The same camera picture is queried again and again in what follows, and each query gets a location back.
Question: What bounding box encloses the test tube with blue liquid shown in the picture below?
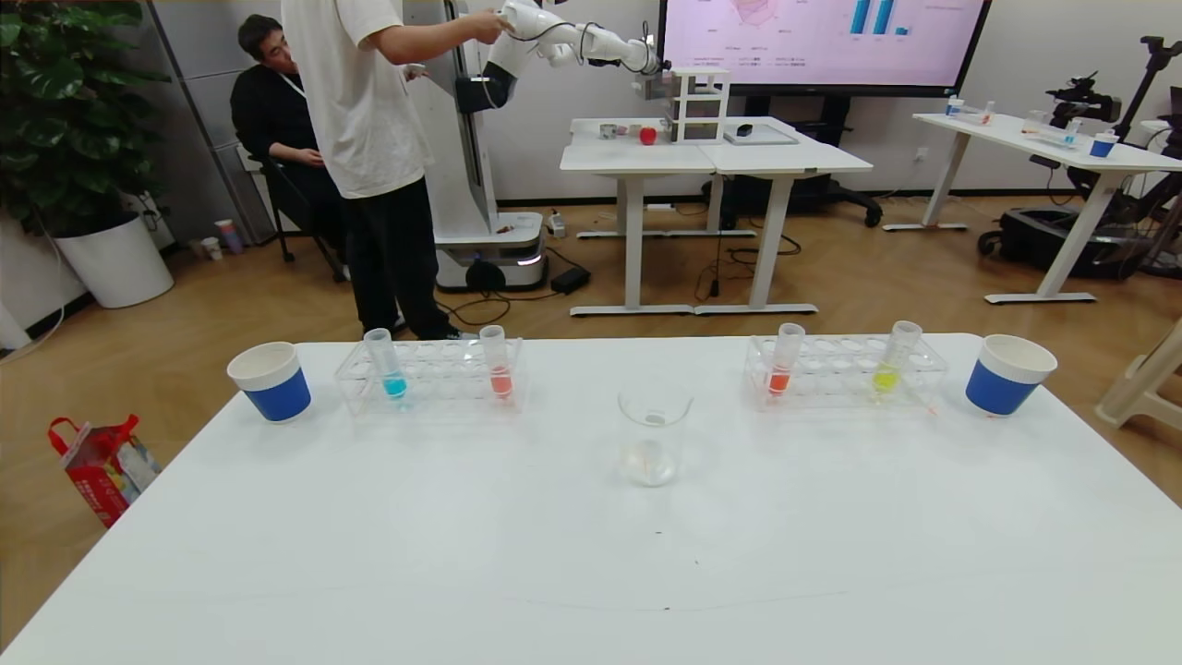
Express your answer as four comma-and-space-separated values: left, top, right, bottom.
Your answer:
363, 328, 409, 401

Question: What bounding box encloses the black tripod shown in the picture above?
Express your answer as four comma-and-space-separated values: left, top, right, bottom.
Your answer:
1113, 35, 1182, 139

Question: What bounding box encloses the person in white t-shirt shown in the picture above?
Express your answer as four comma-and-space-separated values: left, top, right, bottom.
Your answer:
281, 0, 509, 341

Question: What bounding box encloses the white mini drawer unit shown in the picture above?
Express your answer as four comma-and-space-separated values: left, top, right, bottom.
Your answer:
663, 66, 731, 144

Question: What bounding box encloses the white standing desk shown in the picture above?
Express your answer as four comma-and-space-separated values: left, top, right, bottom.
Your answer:
560, 116, 718, 318
694, 115, 874, 316

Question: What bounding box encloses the large wall display screen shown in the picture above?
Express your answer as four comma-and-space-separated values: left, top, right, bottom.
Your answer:
657, 0, 994, 99

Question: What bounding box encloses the clear acrylic test tube rack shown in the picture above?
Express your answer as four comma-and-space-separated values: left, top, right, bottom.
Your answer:
743, 333, 949, 412
334, 337, 527, 417

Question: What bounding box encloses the black screen stand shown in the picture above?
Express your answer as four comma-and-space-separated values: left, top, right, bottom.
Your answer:
702, 92, 883, 227

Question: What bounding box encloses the long white desk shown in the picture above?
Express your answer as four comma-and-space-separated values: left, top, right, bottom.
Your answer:
884, 112, 1182, 305

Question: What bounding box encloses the white humanoid robot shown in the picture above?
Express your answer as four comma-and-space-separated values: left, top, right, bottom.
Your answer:
402, 0, 668, 293

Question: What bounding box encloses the test tube with yellow liquid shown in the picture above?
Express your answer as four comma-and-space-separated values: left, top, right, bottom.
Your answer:
872, 320, 923, 396

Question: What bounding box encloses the test tube with red liquid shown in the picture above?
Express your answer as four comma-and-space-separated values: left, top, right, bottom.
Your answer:
766, 322, 806, 399
478, 325, 514, 401

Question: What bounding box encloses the black camera rig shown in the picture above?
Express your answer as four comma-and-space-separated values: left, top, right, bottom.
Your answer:
1047, 72, 1126, 128

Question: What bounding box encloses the blue white paper cup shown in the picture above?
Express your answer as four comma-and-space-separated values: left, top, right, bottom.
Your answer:
226, 342, 313, 424
965, 334, 1059, 417

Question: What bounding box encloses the grey tablet pad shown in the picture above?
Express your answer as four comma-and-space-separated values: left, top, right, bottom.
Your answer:
723, 123, 800, 146

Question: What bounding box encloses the black wheeled robot base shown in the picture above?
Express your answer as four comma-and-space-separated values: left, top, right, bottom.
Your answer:
979, 207, 1155, 280

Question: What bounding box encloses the black floor cable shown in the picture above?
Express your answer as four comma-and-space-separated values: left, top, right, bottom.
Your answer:
434, 286, 569, 326

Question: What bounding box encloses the red paper shopping bag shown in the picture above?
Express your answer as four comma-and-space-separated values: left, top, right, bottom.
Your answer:
48, 415, 163, 528

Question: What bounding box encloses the seated person in black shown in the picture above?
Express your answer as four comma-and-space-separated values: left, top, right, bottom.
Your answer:
229, 14, 347, 278

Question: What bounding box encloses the green plant in white pot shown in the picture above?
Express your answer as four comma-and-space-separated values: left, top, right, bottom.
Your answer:
0, 0, 176, 309

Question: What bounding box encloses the clear glass beaker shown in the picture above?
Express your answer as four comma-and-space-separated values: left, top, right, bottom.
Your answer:
617, 382, 695, 489

